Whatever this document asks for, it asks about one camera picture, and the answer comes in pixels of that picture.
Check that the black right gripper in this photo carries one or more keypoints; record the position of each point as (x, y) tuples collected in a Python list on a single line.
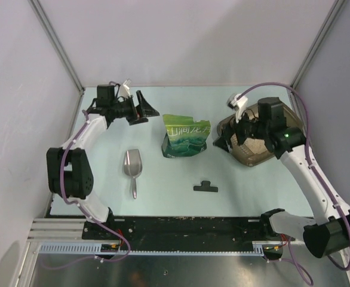
[(223, 142)]

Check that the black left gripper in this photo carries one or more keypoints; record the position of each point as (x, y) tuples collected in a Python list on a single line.
[(144, 110)]

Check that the green litter bag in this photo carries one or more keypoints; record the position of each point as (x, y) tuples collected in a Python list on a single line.
[(184, 136)]

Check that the metal scoop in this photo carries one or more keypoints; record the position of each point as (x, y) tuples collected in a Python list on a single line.
[(133, 167)]

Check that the black bag clip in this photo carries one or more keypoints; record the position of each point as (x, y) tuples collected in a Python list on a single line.
[(205, 186)]

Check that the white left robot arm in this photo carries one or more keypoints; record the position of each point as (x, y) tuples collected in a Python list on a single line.
[(69, 171)]

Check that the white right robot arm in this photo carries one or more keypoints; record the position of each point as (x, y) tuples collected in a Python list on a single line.
[(329, 229)]

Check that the beige cat litter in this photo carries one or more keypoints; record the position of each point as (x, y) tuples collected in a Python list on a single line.
[(249, 147)]

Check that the brown plastic litter box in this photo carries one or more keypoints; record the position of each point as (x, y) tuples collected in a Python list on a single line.
[(223, 130)]

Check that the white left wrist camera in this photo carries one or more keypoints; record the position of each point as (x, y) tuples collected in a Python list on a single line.
[(124, 89)]

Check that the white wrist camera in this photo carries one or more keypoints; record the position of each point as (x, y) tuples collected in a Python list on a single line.
[(238, 103), (124, 89)]

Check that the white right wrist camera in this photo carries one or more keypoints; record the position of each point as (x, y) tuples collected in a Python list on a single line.
[(238, 103)]

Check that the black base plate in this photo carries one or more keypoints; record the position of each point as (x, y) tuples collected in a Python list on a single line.
[(139, 227)]

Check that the aluminium frame rail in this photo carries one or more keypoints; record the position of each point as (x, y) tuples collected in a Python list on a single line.
[(56, 230)]

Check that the white slotted cable duct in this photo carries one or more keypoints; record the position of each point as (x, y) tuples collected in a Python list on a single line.
[(251, 249)]

